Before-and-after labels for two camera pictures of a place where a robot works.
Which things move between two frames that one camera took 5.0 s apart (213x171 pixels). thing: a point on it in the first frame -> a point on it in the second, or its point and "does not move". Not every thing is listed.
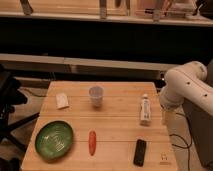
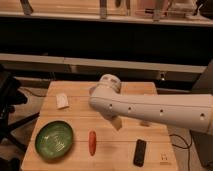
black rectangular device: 139,153 does not move
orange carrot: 92,142 does not move
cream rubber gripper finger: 169,117 -> 117,122
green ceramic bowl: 54,140 does not move
